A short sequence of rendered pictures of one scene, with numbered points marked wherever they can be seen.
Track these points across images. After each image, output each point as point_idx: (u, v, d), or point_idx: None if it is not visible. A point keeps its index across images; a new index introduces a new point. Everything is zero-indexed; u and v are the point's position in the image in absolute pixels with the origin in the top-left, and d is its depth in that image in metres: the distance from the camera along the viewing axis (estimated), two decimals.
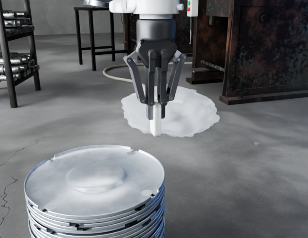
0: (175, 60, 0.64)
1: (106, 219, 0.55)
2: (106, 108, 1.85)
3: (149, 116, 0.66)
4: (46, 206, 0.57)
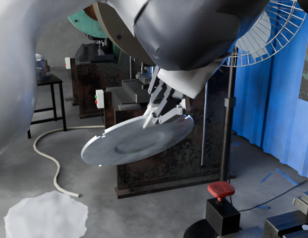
0: None
1: None
2: (7, 205, 2.11)
3: None
4: (103, 164, 0.85)
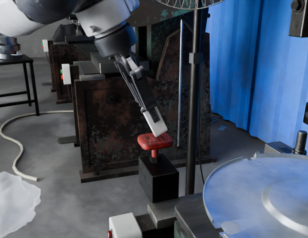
0: None
1: None
2: None
3: None
4: (256, 161, 0.53)
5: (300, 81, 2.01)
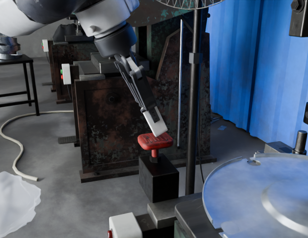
0: None
1: None
2: None
3: None
4: (224, 225, 0.38)
5: (300, 81, 2.01)
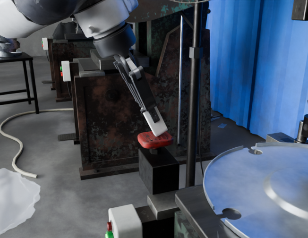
0: None
1: None
2: None
3: None
4: None
5: (301, 78, 2.00)
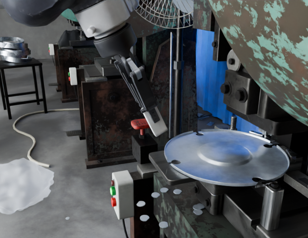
0: None
1: None
2: None
3: None
4: None
5: None
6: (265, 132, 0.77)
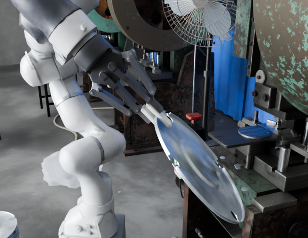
0: (128, 61, 0.63)
1: None
2: (39, 160, 2.72)
3: (146, 120, 0.66)
4: None
5: None
6: (278, 119, 1.27)
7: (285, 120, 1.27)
